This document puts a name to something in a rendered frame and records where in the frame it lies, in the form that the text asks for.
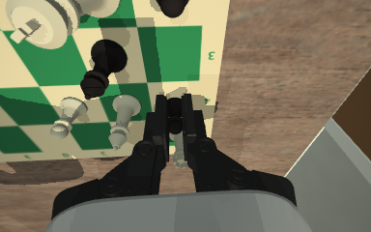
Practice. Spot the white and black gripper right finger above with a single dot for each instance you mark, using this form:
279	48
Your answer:
213	170

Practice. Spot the green and cream chessboard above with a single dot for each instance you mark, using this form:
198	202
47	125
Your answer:
166	56

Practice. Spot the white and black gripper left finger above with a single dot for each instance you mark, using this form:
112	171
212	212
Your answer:
137	175

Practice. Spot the white chess rook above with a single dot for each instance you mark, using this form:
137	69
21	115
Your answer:
179	154

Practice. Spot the white chess king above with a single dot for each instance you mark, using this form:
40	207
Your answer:
48	23

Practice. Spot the white pawn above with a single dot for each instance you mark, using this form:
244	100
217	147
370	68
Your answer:
72	108

